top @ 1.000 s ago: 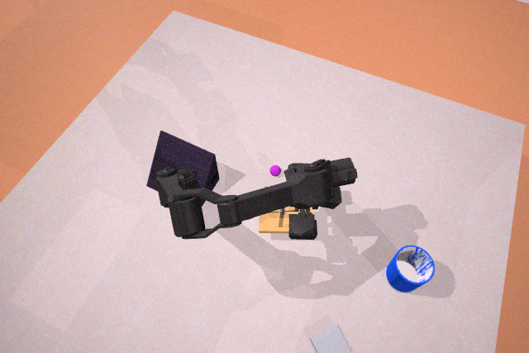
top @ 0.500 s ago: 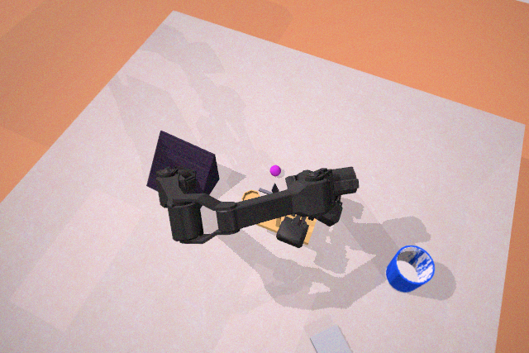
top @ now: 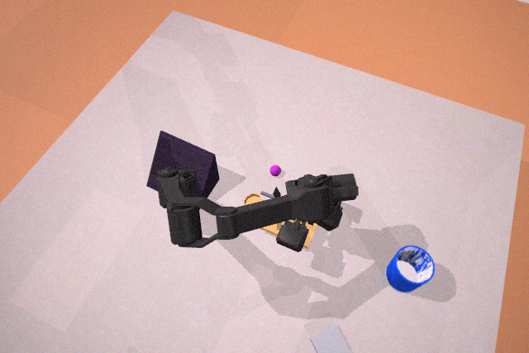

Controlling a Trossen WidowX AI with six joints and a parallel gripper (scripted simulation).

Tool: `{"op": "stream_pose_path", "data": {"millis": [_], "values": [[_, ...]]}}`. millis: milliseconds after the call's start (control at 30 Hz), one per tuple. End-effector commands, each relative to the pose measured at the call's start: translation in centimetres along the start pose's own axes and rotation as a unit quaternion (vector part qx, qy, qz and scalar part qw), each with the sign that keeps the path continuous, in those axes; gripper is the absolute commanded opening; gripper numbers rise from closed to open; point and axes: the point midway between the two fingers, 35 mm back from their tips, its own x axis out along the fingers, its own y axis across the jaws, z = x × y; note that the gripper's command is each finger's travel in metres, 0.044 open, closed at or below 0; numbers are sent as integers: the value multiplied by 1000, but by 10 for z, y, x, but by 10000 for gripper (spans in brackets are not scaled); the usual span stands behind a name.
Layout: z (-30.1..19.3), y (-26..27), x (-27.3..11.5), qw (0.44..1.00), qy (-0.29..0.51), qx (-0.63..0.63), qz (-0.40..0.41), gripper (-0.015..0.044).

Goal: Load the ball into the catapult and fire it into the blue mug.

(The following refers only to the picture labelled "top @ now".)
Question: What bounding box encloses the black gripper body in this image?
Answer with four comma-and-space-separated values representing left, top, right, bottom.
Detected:
276, 218, 307, 252

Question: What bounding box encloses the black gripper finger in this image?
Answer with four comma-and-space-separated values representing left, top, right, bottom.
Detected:
284, 221, 309, 235

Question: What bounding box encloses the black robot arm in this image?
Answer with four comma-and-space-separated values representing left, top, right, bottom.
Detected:
156, 165, 359, 248

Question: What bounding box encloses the purple ball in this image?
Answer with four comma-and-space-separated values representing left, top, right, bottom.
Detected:
270, 165, 281, 176

